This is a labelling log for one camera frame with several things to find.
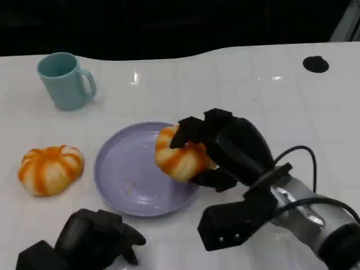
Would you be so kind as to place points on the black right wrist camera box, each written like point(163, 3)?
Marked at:
point(230, 225)

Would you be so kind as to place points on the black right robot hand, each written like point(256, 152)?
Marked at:
point(239, 149)

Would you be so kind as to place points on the lilac plate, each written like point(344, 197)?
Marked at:
point(132, 174)

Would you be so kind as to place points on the black round table grommet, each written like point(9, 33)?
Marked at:
point(315, 64)

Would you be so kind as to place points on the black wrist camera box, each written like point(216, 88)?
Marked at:
point(39, 257)
point(230, 225)

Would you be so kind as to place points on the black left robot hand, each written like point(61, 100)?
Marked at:
point(87, 239)

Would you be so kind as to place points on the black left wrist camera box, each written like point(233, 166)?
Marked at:
point(39, 257)

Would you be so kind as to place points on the orange and white bread roll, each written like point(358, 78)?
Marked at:
point(180, 161)
point(50, 171)

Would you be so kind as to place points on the grey white furniture frame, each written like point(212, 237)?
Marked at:
point(347, 25)

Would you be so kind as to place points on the pale green mug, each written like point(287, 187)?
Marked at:
point(64, 83)

